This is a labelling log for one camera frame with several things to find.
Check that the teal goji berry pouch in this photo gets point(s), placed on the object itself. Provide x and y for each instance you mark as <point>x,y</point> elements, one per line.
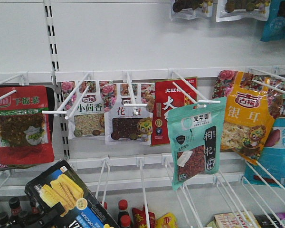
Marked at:
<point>195,139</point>

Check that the black Franzzi wafer box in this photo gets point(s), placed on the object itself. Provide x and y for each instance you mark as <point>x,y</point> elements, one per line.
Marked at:
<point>61,184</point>

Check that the white peppercorn packet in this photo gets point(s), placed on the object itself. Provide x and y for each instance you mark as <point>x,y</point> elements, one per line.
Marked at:
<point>128,113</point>

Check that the red spice packet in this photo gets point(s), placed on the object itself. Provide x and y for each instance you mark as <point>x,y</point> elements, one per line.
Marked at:
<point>167,97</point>

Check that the white fennel seed packet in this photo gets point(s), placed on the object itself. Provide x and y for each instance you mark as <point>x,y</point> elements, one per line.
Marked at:
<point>87,108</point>

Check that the white slotted shelf upright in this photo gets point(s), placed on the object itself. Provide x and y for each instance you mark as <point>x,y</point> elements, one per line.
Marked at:
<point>55,68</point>

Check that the soy sauce bottle red cap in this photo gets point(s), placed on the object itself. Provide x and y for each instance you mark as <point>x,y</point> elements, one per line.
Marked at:
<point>123,210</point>
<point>125,221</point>

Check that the red sauce spout pouch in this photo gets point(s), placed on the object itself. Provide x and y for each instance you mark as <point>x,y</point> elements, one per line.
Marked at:
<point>139,218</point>

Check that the yellow Nabati wafer box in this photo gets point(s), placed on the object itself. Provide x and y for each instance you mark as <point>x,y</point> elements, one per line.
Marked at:
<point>168,220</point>

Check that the yellow white fungus packet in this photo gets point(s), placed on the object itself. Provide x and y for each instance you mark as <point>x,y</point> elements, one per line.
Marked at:
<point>249,114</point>

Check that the white packet top left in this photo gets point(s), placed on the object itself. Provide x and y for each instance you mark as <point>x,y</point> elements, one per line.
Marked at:
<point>190,9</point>

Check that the red pickled vegetable packet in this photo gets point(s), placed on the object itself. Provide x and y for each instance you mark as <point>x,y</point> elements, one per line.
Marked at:
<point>24,129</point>

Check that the white packet top middle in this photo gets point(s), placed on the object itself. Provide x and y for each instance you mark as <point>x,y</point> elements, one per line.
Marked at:
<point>231,10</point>

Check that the Pocky biscuit box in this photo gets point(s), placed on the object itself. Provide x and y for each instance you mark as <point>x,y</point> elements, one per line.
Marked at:
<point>230,220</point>

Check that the blue packet top right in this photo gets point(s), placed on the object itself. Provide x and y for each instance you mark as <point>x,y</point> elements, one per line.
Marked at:
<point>274,28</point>

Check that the purple label dark bottle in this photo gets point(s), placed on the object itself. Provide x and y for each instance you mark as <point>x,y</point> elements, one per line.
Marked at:
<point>265,222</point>

